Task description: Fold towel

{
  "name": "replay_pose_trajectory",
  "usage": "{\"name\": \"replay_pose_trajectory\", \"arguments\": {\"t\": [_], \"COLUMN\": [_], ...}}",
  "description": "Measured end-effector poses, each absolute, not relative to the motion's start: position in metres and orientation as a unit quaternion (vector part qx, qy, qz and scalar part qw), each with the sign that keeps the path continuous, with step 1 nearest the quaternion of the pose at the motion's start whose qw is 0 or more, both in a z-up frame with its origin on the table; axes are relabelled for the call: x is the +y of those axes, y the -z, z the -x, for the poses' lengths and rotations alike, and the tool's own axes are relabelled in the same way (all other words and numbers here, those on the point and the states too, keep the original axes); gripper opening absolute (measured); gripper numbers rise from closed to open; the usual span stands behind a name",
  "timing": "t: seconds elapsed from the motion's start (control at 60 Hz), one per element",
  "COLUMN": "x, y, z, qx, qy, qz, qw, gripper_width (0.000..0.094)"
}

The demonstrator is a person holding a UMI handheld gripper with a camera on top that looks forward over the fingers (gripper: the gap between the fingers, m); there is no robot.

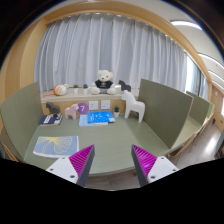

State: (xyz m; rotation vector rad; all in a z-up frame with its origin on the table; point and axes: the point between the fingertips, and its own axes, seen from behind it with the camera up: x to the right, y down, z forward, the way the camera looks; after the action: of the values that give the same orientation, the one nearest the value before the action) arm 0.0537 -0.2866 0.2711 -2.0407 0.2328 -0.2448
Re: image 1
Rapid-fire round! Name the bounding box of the dark navy book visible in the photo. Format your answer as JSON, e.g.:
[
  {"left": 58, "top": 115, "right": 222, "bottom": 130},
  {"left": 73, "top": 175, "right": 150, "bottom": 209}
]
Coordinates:
[{"left": 39, "top": 113, "right": 62, "bottom": 126}]

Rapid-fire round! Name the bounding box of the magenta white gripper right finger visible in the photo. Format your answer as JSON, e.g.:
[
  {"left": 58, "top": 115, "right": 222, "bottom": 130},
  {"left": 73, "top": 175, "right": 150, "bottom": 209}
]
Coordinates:
[{"left": 131, "top": 145, "right": 178, "bottom": 187}]

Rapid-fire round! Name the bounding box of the white wall socket right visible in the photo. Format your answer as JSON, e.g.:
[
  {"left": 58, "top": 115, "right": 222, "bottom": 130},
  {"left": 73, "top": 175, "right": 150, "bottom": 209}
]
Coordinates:
[{"left": 101, "top": 100, "right": 110, "bottom": 110}]

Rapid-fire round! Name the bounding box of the green partition panel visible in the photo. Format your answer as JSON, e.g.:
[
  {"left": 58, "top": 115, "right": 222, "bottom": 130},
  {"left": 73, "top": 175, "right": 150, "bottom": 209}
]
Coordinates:
[
  {"left": 138, "top": 79, "right": 193, "bottom": 149},
  {"left": 0, "top": 82, "right": 43, "bottom": 160},
  {"left": 187, "top": 91, "right": 215, "bottom": 125}
]

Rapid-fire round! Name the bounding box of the small potted plant left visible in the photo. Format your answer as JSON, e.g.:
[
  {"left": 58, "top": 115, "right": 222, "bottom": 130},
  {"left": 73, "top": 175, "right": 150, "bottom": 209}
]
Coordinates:
[{"left": 73, "top": 84, "right": 79, "bottom": 94}]

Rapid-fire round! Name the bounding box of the small potted plant on desk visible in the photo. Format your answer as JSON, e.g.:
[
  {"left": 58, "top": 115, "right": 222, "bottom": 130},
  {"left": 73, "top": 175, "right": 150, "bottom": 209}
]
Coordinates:
[{"left": 114, "top": 106, "right": 120, "bottom": 118}]

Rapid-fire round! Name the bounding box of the green left partition panel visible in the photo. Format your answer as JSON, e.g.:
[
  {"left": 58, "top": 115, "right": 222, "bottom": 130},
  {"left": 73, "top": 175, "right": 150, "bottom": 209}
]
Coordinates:
[{"left": 0, "top": 82, "right": 43, "bottom": 160}]

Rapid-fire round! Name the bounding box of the dark grey horse figure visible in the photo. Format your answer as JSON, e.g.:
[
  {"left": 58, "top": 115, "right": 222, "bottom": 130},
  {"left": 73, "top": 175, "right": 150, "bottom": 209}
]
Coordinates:
[{"left": 46, "top": 102, "right": 60, "bottom": 114}]

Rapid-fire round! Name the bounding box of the blue yellow folded towel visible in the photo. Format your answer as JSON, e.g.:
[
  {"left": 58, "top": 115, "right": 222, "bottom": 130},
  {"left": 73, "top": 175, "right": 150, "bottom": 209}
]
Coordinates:
[{"left": 33, "top": 136, "right": 79, "bottom": 158}]

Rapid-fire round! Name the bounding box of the small pink horse figure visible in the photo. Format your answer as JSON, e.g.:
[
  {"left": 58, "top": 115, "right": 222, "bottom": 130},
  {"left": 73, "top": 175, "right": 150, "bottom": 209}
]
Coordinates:
[{"left": 64, "top": 104, "right": 79, "bottom": 120}]

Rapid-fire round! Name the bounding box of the white teddy bear black shirt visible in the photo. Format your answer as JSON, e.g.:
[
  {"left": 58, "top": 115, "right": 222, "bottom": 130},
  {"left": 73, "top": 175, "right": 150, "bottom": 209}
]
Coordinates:
[{"left": 90, "top": 70, "right": 116, "bottom": 95}]

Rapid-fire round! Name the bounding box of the light blue book underneath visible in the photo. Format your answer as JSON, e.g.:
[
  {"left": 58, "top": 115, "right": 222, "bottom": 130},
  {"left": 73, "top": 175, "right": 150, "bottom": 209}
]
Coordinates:
[{"left": 79, "top": 115, "right": 109, "bottom": 127}]

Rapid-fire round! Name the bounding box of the blue book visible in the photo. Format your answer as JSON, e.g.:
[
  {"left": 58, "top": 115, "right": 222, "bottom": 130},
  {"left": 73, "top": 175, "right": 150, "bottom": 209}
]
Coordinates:
[{"left": 87, "top": 112, "right": 115, "bottom": 123}]

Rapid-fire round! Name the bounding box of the white wall socket left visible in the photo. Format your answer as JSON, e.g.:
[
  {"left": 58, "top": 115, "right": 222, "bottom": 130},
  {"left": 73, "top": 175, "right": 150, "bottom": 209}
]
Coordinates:
[{"left": 89, "top": 101, "right": 99, "bottom": 111}]

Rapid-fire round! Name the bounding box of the white grey curtain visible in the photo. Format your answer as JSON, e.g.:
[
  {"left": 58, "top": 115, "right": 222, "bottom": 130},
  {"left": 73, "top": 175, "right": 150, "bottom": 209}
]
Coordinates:
[{"left": 34, "top": 14, "right": 186, "bottom": 91}]

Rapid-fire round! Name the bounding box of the black horse figure on shelf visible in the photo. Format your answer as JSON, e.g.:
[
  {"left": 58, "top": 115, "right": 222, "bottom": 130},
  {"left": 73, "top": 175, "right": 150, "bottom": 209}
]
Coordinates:
[{"left": 118, "top": 80, "right": 131, "bottom": 92}]

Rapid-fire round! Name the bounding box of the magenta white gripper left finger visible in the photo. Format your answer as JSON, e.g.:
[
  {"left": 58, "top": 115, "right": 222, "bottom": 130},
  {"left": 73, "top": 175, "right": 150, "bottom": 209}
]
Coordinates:
[{"left": 46, "top": 145, "right": 95, "bottom": 187}]

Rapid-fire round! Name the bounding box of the orange white round plush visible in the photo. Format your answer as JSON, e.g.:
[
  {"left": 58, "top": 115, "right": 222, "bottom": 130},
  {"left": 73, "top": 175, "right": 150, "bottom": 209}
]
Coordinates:
[{"left": 53, "top": 84, "right": 69, "bottom": 96}]

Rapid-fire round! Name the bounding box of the small potted plant middle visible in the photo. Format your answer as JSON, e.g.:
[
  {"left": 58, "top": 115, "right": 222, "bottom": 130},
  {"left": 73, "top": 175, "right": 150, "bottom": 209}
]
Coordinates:
[{"left": 83, "top": 84, "right": 88, "bottom": 94}]

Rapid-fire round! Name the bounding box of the green right partition panel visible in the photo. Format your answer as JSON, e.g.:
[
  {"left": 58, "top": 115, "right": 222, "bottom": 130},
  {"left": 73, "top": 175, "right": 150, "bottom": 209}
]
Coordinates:
[{"left": 138, "top": 79, "right": 193, "bottom": 149}]

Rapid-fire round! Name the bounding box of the large white horse figure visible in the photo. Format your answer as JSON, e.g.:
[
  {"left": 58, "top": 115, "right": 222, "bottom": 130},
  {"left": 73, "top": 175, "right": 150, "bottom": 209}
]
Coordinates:
[{"left": 122, "top": 90, "right": 145, "bottom": 122}]

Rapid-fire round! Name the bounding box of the white wall socket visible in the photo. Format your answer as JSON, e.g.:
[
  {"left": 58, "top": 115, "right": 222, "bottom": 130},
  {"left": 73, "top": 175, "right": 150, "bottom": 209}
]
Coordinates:
[
  {"left": 89, "top": 101, "right": 99, "bottom": 111},
  {"left": 101, "top": 100, "right": 110, "bottom": 110}
]

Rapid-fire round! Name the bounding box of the purple round number sign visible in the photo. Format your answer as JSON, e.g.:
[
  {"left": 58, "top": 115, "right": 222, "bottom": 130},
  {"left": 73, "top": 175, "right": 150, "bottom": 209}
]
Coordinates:
[{"left": 78, "top": 103, "right": 89, "bottom": 114}]

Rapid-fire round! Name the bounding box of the far green partition panel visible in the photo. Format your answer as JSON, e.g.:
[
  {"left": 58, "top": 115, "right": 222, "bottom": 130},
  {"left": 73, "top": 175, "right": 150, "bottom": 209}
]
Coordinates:
[{"left": 187, "top": 91, "right": 215, "bottom": 125}]

